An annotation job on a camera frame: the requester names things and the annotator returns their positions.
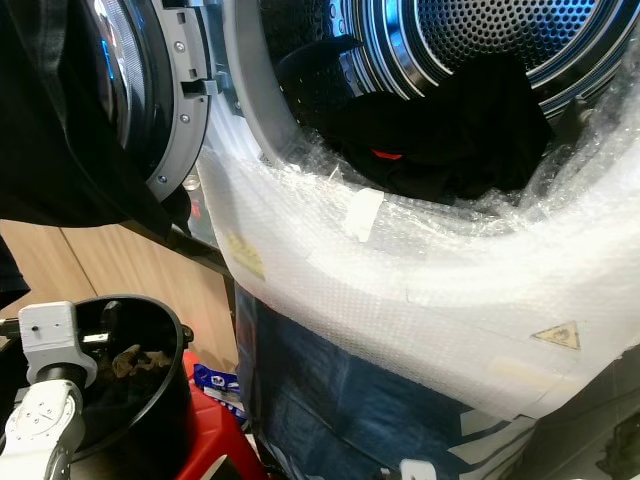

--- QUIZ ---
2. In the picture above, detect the black garment with red label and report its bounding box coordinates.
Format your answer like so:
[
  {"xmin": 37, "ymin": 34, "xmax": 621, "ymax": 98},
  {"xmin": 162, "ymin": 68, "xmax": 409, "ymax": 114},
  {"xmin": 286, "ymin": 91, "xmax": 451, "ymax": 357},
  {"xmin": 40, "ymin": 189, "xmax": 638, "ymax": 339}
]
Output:
[{"xmin": 325, "ymin": 55, "xmax": 556, "ymax": 203}]

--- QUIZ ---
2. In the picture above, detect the round washing machine door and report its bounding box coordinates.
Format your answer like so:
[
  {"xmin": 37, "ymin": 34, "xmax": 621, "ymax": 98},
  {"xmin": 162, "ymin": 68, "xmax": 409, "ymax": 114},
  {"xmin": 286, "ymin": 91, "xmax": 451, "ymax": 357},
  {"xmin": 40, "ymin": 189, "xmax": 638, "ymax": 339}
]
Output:
[{"xmin": 95, "ymin": 0, "xmax": 223, "ymax": 203}]

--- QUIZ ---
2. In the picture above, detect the dark blue washing machine cabinet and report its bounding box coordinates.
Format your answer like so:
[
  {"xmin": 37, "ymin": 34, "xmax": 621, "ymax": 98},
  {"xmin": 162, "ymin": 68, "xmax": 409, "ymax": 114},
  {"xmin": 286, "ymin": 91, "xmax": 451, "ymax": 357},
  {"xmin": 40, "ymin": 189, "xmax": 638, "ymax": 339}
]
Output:
[{"xmin": 235, "ymin": 290, "xmax": 640, "ymax": 480}]

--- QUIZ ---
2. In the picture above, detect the steel washing machine drum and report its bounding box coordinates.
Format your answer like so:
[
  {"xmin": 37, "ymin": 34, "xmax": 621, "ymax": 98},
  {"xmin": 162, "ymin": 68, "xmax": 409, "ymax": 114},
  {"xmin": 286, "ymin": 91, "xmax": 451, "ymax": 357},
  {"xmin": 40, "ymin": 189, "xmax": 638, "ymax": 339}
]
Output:
[{"xmin": 265, "ymin": 0, "xmax": 640, "ymax": 136}]

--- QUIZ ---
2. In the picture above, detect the black draped garment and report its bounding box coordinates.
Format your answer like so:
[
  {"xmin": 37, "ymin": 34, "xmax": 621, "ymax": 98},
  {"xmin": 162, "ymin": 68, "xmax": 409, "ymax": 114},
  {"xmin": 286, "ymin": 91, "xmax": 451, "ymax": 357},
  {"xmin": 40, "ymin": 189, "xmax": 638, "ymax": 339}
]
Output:
[{"xmin": 0, "ymin": 0, "xmax": 193, "ymax": 311}]

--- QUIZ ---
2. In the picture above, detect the brown crumpled cloth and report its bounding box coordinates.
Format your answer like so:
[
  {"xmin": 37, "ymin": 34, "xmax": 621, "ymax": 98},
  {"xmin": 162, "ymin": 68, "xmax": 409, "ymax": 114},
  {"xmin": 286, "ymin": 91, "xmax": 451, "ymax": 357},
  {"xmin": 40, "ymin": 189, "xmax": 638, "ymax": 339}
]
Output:
[{"xmin": 110, "ymin": 345, "xmax": 161, "ymax": 379}]

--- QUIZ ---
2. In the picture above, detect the black plastic bucket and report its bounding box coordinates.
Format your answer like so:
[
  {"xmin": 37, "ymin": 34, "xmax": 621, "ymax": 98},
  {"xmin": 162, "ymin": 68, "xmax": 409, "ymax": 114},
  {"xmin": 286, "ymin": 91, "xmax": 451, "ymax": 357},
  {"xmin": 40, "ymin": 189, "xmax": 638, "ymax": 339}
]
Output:
[{"xmin": 0, "ymin": 295, "xmax": 196, "ymax": 480}]

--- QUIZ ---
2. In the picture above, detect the yellow rectangular warning sticker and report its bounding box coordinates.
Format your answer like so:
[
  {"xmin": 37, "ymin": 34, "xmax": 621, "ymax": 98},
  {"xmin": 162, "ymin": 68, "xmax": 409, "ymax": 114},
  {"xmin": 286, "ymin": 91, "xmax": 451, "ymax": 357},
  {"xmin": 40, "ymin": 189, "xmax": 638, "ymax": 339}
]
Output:
[{"xmin": 226, "ymin": 232, "xmax": 267, "ymax": 281}]

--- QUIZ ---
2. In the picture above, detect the blue printed packet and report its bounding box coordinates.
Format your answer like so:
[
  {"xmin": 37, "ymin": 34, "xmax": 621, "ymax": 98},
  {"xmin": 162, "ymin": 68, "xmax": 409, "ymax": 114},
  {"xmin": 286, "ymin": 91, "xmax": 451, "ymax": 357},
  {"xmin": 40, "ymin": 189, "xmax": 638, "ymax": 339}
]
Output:
[{"xmin": 192, "ymin": 363, "xmax": 246, "ymax": 419}]

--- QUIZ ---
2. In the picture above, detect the red plastic stool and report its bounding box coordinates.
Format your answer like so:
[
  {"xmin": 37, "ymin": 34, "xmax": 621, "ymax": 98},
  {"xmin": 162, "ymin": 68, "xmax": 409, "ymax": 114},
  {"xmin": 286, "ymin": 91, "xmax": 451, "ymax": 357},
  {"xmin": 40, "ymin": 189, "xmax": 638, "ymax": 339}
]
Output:
[{"xmin": 175, "ymin": 350, "xmax": 266, "ymax": 480}]

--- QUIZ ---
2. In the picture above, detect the grey rubber door gasket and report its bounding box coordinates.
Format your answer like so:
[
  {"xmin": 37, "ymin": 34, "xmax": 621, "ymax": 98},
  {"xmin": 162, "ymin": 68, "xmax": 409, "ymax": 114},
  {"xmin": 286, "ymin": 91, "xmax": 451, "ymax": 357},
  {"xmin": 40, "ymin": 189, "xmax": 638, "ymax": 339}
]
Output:
[{"xmin": 222, "ymin": 0, "xmax": 346, "ymax": 169}]

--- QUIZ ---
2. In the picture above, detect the dark drum paddle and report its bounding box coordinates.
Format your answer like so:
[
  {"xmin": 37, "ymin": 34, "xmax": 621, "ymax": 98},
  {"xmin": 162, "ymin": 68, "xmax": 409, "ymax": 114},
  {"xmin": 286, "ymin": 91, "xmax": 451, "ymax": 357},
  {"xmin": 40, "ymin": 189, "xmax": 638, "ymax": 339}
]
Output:
[{"xmin": 275, "ymin": 35, "xmax": 366, "ymax": 96}]

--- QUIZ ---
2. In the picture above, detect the white tape strip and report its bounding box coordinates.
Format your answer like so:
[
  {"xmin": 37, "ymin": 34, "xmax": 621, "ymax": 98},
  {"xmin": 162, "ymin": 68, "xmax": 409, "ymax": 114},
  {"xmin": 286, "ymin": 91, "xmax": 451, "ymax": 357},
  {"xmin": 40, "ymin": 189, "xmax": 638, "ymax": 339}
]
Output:
[{"xmin": 345, "ymin": 188, "xmax": 387, "ymax": 244}]

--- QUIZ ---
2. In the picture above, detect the clear bubble wrap sheet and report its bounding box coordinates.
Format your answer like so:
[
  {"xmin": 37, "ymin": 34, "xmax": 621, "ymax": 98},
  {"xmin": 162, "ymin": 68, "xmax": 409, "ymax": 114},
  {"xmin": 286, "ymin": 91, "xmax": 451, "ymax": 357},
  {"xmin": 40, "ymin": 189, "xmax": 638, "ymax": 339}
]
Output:
[{"xmin": 195, "ymin": 105, "xmax": 640, "ymax": 421}]

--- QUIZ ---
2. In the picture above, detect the small white object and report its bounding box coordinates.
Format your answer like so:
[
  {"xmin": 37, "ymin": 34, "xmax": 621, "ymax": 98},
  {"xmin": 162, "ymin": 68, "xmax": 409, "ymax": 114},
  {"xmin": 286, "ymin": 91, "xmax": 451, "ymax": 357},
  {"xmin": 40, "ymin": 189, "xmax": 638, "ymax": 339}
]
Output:
[{"xmin": 398, "ymin": 460, "xmax": 439, "ymax": 480}]

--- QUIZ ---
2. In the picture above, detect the yellow triangle warning sticker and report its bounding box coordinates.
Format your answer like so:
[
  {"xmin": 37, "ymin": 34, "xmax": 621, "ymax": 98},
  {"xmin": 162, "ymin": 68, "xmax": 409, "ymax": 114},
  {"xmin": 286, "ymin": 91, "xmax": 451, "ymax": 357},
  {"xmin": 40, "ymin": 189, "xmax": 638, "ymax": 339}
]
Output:
[{"xmin": 532, "ymin": 320, "xmax": 583, "ymax": 351}]

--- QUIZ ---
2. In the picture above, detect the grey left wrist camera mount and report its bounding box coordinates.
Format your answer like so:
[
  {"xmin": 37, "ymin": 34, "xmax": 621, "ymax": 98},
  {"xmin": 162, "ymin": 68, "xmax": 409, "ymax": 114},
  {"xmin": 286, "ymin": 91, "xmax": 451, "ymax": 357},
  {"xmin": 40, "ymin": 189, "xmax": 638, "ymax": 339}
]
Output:
[{"xmin": 18, "ymin": 300, "xmax": 86, "ymax": 373}]

